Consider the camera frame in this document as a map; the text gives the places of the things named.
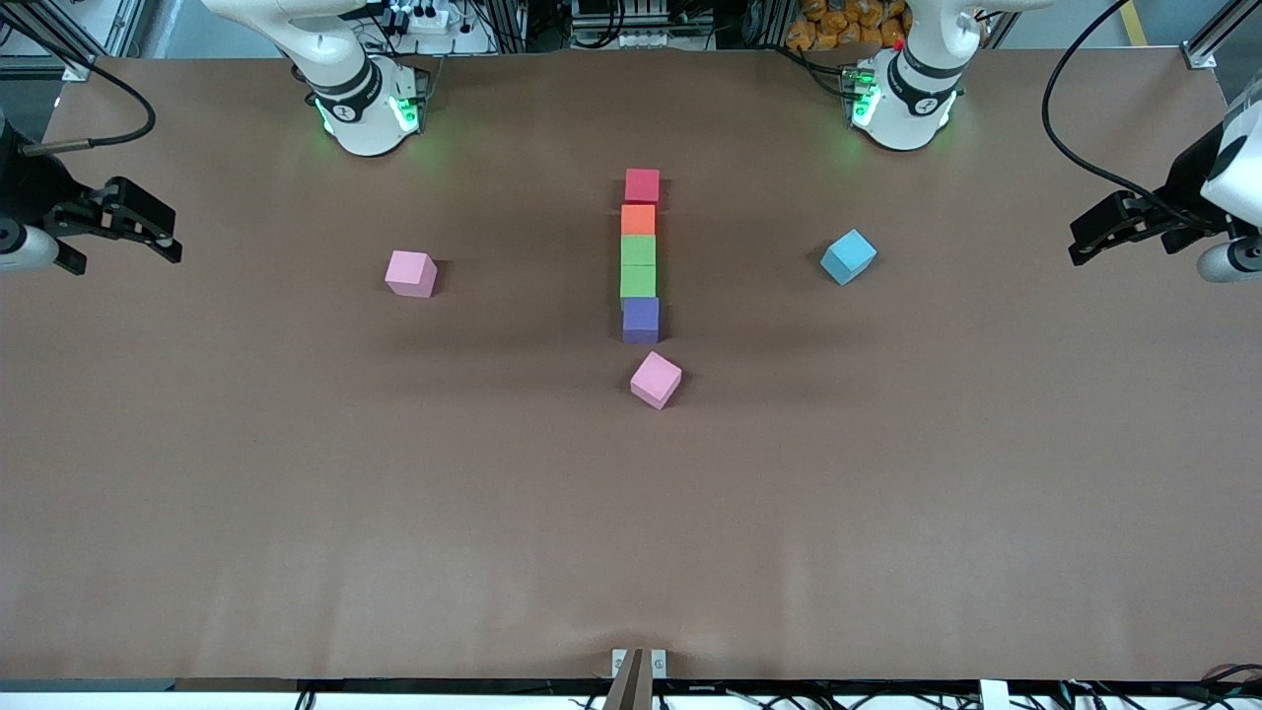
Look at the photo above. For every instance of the orange foam cube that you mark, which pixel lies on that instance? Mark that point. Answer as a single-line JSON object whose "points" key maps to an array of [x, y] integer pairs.
{"points": [[638, 219]]}

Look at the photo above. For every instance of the purple foam cube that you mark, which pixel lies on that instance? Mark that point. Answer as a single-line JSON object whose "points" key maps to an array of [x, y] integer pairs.
{"points": [[641, 319]]}

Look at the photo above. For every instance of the brown wooden stick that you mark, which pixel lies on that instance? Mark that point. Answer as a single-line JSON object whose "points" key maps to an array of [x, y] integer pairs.
{"points": [[627, 685]]}

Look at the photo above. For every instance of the light blue foam cube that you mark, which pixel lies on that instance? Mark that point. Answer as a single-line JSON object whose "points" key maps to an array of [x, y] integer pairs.
{"points": [[848, 256]]}

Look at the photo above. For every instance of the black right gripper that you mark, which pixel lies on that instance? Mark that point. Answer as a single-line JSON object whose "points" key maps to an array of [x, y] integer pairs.
{"points": [[30, 187]]}

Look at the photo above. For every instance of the orange packets pile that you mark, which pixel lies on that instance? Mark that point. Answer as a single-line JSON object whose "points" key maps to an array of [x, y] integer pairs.
{"points": [[838, 25]]}

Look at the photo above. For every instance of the grey electronics rack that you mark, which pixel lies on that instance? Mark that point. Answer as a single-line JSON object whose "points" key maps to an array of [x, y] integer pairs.
{"points": [[626, 25]]}

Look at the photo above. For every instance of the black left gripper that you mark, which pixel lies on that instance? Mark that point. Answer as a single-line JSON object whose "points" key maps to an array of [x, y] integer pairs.
{"points": [[1186, 184]]}

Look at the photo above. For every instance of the aluminium frame profile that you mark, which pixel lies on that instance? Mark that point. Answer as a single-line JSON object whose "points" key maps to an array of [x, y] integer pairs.
{"points": [[1208, 44], [59, 49]]}

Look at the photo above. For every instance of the red foam cube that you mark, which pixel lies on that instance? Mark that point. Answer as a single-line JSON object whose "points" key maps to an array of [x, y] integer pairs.
{"points": [[642, 185]]}

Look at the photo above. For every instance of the pink foam cube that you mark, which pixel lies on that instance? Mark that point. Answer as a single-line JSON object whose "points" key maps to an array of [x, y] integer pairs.
{"points": [[411, 273], [656, 380]]}

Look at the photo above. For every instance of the paper table cover sheet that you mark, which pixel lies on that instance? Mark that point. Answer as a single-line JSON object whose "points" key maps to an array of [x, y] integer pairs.
{"points": [[887, 542]]}

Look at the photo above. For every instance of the green foam cube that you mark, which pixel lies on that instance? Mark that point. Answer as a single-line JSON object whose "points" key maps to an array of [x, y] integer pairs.
{"points": [[638, 249], [638, 281]]}

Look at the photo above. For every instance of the white power strip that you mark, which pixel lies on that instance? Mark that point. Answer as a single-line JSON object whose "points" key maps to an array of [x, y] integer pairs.
{"points": [[434, 20]]}

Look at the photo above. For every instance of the white metal bracket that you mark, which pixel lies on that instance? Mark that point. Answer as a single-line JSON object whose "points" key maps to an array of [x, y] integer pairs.
{"points": [[659, 663]]}

